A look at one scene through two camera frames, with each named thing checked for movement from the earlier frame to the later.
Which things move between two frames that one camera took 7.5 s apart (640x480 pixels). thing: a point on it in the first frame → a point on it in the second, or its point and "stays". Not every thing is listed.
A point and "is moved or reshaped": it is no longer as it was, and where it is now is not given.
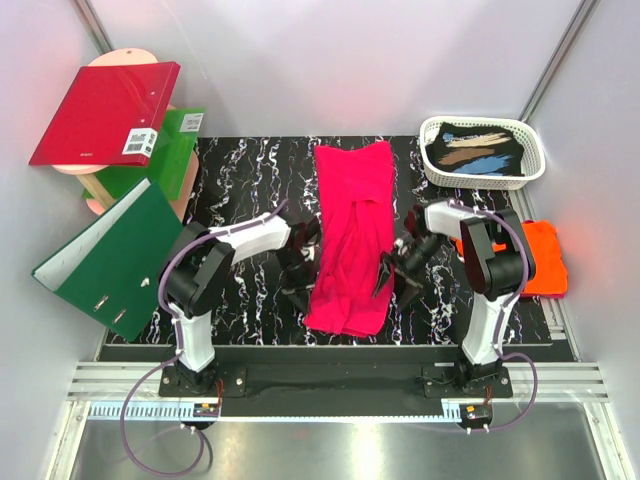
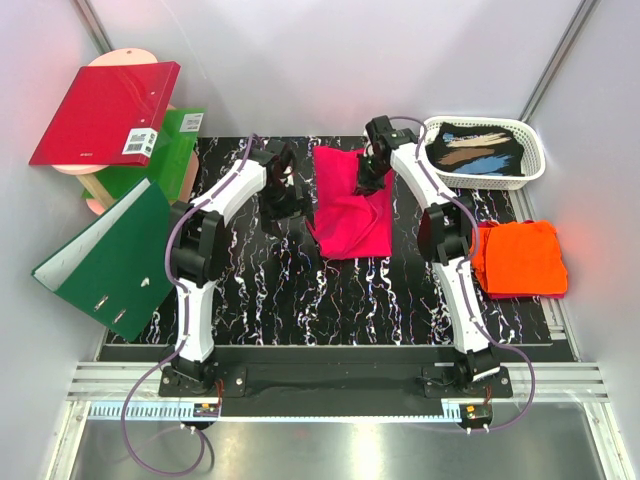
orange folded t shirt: x=550 y=272 stays
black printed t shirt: x=479 y=149 stays
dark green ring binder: x=111 y=270 stays
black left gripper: x=294 y=285 → x=295 y=209
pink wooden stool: x=101 y=199 stays
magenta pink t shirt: x=356 y=206 is moved or reshaped
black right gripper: x=412 y=289 → x=364 y=185
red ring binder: x=112 y=116 stays
